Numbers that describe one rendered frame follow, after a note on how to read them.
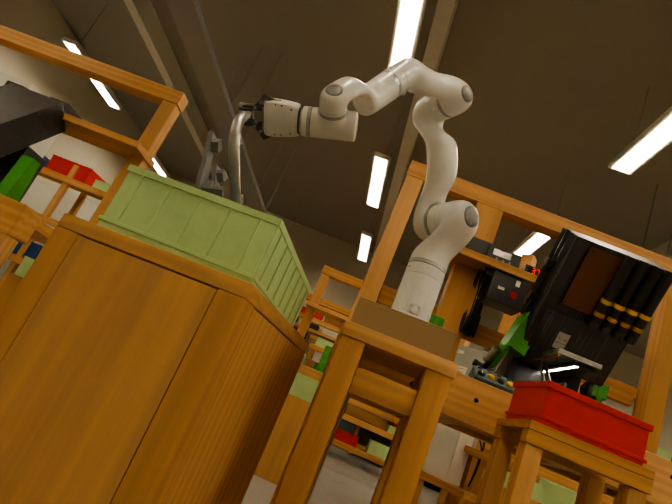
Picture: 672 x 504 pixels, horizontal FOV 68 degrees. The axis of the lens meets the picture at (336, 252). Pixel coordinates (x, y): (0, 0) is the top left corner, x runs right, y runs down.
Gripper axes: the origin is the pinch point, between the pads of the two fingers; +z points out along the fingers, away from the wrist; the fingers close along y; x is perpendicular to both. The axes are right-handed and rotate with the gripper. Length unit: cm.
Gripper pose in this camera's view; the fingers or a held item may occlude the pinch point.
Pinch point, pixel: (247, 114)
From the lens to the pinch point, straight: 149.1
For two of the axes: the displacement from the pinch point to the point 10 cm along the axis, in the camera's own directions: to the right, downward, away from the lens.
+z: -9.9, -1.2, 0.4
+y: 0.9, -8.6, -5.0
